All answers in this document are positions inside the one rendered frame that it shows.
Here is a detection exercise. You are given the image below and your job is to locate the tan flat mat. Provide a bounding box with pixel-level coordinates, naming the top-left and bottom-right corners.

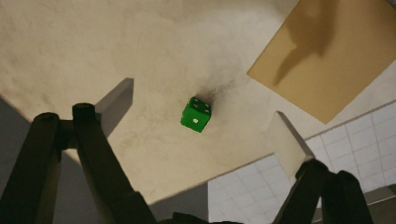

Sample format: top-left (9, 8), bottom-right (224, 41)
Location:
top-left (246, 0), bottom-right (396, 125)

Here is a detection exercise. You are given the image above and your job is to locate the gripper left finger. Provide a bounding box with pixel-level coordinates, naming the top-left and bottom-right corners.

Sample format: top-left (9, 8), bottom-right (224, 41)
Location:
top-left (0, 77), bottom-right (158, 224)

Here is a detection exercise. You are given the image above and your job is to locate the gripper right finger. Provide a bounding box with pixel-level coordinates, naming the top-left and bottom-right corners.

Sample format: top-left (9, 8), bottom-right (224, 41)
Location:
top-left (265, 110), bottom-right (374, 224)

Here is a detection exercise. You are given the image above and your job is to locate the green die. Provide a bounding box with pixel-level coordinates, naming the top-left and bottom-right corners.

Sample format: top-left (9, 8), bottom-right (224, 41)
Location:
top-left (181, 97), bottom-right (211, 133)

